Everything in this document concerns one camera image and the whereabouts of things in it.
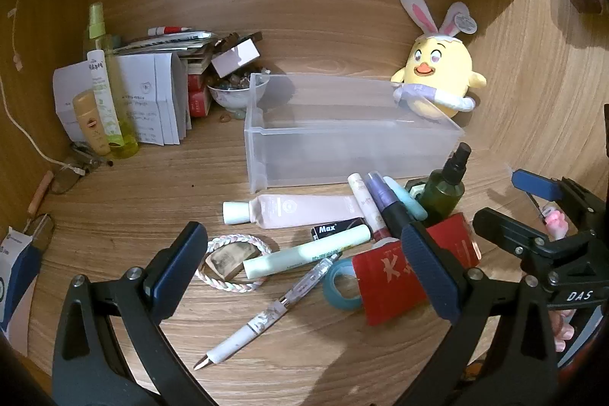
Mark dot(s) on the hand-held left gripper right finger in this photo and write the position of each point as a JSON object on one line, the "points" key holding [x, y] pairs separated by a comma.
{"points": [[428, 273]]}

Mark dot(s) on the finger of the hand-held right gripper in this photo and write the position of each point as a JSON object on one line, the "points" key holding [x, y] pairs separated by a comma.
{"points": [[504, 230], [537, 185]]}

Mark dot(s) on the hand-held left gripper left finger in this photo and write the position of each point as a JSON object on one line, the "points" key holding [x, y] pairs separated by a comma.
{"points": [[178, 261]]}

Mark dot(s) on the dark green spray bottle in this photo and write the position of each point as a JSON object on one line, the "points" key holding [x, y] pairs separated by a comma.
{"points": [[442, 192]]}

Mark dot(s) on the light blue tube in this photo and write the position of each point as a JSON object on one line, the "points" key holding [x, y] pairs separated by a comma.
{"points": [[404, 199]]}

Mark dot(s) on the purple marker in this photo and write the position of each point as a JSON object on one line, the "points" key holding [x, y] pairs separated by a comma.
{"points": [[380, 194]]}

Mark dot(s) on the white lip balm stick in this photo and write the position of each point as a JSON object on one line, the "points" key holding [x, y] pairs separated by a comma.
{"points": [[366, 201]]}

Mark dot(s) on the blue tape roll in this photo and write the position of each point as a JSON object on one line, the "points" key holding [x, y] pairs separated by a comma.
{"points": [[330, 292]]}

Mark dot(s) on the white patterned pen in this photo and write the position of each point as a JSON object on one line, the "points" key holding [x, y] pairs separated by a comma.
{"points": [[257, 325]]}

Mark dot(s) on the black staple box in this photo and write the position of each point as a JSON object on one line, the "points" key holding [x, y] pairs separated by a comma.
{"points": [[328, 229]]}

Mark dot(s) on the mint green tube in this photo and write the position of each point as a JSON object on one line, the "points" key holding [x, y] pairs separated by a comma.
{"points": [[295, 256]]}

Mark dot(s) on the pale pink tube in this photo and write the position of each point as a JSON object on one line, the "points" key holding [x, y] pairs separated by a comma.
{"points": [[295, 210]]}

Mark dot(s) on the clear plastic box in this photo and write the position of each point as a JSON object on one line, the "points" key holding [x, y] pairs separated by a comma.
{"points": [[333, 139]]}

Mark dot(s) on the person's right hand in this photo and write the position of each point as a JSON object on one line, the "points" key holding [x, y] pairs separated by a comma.
{"points": [[564, 330]]}

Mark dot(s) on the red clothing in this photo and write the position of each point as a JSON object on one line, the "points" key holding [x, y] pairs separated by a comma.
{"points": [[578, 361]]}

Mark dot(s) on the small metal tool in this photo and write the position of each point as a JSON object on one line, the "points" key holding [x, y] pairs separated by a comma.
{"points": [[93, 155]]}

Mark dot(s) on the yellow-green spray bottle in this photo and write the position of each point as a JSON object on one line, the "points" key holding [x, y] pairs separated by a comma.
{"points": [[121, 120]]}

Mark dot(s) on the eyeglasses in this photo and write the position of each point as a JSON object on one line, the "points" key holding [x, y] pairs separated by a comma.
{"points": [[40, 193]]}

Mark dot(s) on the yellow chick plush toy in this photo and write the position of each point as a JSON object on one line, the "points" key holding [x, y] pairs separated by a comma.
{"points": [[442, 63]]}

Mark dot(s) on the small red box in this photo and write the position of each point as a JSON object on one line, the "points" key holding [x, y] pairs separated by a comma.
{"points": [[196, 82], [200, 104]]}

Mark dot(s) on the blue white carton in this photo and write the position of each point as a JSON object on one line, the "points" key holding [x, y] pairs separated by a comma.
{"points": [[19, 282]]}

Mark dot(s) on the white folded leaflet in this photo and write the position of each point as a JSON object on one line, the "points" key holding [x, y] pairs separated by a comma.
{"points": [[152, 101]]}

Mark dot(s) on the tan sunscreen bottle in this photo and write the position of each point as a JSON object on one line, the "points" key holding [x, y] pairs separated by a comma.
{"points": [[90, 120]]}

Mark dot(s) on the white ceramic bowl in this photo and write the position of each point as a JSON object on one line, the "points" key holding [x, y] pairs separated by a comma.
{"points": [[233, 101]]}

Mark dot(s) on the white tube green print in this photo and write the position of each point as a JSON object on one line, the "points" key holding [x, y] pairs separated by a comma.
{"points": [[102, 97]]}

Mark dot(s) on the pile of polished stones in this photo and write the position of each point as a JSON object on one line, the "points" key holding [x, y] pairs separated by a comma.
{"points": [[235, 80]]}

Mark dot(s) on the white carton box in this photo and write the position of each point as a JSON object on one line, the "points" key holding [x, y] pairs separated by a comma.
{"points": [[66, 101]]}

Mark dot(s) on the pale pink box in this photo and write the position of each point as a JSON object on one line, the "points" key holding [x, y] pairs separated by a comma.
{"points": [[235, 56]]}

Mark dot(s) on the red marker pen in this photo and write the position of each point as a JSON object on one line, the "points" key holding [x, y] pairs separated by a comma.
{"points": [[166, 30]]}

